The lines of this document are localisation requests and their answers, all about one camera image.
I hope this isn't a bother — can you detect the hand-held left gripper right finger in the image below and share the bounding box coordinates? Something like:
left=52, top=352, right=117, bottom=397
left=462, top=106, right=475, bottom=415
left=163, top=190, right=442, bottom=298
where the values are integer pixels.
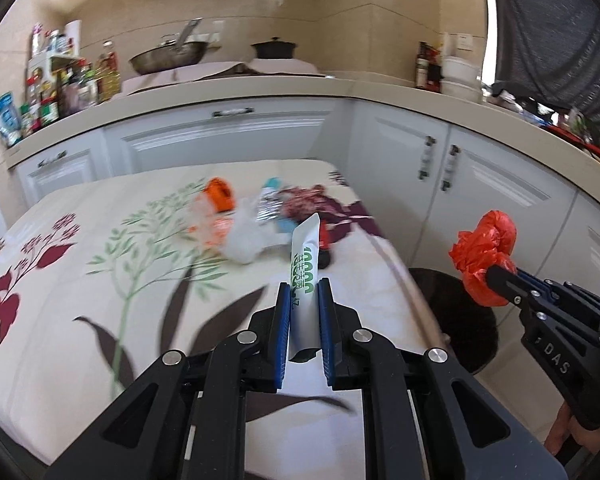
left=316, top=280, right=568, bottom=480

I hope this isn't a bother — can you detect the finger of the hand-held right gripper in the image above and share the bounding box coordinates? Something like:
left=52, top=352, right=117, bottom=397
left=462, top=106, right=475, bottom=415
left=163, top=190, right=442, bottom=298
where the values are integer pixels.
left=516, top=269, right=568, bottom=297
left=485, top=265, right=542, bottom=312

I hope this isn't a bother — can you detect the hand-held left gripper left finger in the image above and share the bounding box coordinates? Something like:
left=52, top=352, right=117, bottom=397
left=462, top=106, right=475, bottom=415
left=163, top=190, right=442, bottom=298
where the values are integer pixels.
left=45, top=282, right=293, bottom=480

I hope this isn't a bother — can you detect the red plastic bag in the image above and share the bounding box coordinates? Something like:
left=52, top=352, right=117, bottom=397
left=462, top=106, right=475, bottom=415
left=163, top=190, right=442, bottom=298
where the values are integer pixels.
left=449, top=210, right=518, bottom=308

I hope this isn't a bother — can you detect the black trash bin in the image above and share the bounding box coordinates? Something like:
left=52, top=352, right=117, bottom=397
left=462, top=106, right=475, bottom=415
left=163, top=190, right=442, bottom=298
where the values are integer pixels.
left=409, top=267, right=501, bottom=376

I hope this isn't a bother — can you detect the white tube with green print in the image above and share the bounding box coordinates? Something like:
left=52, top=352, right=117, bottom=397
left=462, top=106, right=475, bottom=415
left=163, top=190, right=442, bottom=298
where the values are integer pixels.
left=287, top=212, right=323, bottom=363

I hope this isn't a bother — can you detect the red checked ribbon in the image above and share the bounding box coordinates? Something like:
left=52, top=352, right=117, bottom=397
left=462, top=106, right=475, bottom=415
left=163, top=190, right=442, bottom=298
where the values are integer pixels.
left=280, top=185, right=331, bottom=226

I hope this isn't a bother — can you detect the person's right hand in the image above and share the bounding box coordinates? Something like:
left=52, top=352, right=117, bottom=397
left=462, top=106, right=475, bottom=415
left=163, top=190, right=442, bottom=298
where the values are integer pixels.
left=551, top=402, right=586, bottom=456

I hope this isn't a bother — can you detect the white crumpled plastic bag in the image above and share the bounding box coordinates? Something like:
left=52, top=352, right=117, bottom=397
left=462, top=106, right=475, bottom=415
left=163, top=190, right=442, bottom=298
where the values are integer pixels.
left=225, top=197, right=277, bottom=266

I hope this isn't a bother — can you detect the clear orange-print plastic bag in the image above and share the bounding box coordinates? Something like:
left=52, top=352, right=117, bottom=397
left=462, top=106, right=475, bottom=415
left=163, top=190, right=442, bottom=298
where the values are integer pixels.
left=187, top=195, right=233, bottom=253

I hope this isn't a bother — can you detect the silver foil wrapper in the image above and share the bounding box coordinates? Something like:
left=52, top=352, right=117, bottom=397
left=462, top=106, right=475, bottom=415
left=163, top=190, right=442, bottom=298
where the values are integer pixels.
left=255, top=176, right=286, bottom=223

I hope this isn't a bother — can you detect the white kitchen cabinet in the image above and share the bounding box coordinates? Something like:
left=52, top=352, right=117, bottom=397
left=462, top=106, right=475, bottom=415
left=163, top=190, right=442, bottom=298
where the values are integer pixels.
left=10, top=95, right=600, bottom=441

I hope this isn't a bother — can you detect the white lidded container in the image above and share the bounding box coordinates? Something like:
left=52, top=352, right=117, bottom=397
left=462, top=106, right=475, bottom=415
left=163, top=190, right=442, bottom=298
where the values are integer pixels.
left=441, top=55, right=473, bottom=81
left=440, top=77, right=482, bottom=101

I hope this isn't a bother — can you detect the floral tablecloth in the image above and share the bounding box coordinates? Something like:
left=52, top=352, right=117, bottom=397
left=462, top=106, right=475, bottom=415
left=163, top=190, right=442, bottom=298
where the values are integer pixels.
left=0, top=159, right=446, bottom=480

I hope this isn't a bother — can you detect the dark glass bottle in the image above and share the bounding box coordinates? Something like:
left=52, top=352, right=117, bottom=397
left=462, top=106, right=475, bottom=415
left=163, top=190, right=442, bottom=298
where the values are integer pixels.
left=415, top=41, right=431, bottom=90

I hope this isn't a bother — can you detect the dark grey curtain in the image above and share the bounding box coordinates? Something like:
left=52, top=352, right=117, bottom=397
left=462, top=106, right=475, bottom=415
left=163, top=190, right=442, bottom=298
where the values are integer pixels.
left=490, top=0, right=600, bottom=121

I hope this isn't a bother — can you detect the pale stove cover cloth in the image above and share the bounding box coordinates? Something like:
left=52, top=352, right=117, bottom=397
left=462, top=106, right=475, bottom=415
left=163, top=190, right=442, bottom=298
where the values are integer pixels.
left=122, top=60, right=326, bottom=93

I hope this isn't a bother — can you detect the black pot with lid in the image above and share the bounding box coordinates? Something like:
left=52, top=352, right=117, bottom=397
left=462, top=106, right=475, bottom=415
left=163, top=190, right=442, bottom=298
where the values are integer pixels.
left=251, top=36, right=299, bottom=60

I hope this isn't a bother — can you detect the metal wok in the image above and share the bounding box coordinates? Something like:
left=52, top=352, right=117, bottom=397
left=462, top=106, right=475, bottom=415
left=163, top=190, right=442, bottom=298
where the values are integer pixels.
left=128, top=19, right=211, bottom=75

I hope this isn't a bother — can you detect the group of condiment bottles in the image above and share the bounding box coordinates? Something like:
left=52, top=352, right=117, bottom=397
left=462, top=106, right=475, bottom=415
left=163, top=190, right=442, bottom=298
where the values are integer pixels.
left=25, top=22, right=123, bottom=133

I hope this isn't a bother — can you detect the blue snack packet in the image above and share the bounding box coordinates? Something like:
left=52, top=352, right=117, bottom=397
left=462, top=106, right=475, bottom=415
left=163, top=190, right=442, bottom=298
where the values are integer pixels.
left=0, top=91, right=25, bottom=148

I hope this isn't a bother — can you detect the paper towel roll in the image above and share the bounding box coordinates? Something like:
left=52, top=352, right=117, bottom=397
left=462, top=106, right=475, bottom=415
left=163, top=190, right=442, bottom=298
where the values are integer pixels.
left=64, top=20, right=82, bottom=56

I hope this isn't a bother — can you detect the cabinet door handle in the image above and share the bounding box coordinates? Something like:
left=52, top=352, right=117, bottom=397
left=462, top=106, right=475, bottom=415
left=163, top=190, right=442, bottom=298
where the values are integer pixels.
left=440, top=145, right=460, bottom=192
left=419, top=137, right=437, bottom=181

